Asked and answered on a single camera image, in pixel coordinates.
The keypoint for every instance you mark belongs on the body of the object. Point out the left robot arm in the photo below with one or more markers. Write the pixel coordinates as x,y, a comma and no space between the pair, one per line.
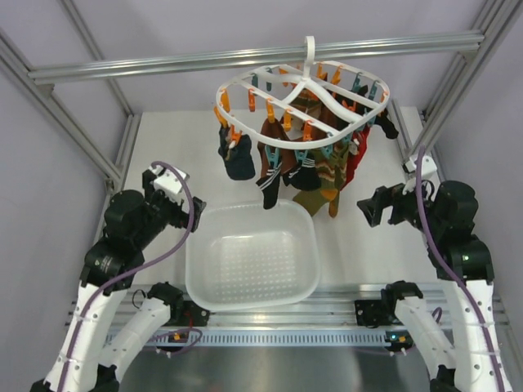
87,362

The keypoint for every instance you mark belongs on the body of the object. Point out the navy blue sock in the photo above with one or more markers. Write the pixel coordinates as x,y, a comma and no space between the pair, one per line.
237,160

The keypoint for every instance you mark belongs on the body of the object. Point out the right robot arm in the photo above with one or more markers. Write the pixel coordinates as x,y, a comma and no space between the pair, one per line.
470,360

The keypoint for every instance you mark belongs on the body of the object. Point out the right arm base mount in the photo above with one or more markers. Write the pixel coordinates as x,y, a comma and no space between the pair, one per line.
381,312

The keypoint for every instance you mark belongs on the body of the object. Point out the teal clothes peg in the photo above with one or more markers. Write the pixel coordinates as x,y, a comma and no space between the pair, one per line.
273,155

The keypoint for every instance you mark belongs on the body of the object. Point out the translucent white plastic basket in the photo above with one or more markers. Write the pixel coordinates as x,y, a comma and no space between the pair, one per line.
243,257

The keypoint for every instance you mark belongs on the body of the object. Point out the white round clip hanger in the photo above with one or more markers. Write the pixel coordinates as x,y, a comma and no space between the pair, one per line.
326,101

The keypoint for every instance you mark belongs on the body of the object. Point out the red santa sock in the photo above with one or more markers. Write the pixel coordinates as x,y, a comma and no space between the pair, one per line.
359,145

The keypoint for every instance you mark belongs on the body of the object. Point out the brown sock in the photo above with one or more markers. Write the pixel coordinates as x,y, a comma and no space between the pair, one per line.
287,157

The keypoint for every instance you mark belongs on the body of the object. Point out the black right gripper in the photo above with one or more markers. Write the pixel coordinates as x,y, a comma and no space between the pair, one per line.
386,195

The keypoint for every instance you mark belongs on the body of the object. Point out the plain red sock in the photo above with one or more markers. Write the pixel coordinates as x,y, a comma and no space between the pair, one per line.
350,175

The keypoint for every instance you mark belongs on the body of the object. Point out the olive striped sock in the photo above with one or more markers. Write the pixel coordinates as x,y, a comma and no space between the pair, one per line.
330,165

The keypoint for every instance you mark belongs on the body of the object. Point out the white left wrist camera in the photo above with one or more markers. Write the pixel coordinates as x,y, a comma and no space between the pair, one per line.
160,178

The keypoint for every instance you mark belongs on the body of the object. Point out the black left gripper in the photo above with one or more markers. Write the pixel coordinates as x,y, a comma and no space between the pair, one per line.
181,218

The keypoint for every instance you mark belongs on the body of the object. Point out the orange clothes peg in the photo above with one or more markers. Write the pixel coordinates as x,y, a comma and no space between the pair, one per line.
270,110

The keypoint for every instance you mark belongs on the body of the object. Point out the perforated cable tray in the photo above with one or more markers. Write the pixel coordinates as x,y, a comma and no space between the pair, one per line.
280,338

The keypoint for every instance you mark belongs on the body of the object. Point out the aluminium top rail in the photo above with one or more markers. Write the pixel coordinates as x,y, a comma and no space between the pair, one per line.
105,69

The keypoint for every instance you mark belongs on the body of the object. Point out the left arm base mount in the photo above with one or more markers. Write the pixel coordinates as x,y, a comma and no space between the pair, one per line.
183,313

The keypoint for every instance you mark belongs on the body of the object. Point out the black white striped sock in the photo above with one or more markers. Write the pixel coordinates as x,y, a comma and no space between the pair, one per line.
303,177

